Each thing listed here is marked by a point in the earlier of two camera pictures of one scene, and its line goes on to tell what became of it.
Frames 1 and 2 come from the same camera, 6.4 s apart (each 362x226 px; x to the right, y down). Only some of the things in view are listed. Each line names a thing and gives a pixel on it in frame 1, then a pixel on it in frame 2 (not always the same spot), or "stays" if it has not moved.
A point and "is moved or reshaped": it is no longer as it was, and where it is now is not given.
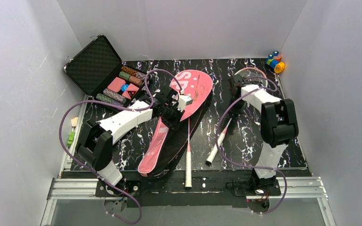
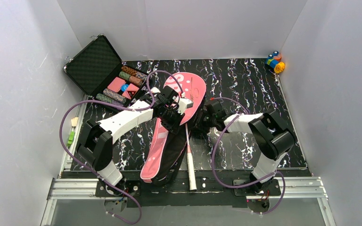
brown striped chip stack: (133, 72) stays
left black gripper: (171, 104) stays
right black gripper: (235, 83) -> (200, 121)
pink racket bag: (166, 146) is moved or reshaped
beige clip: (74, 121) stays
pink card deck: (116, 84) stays
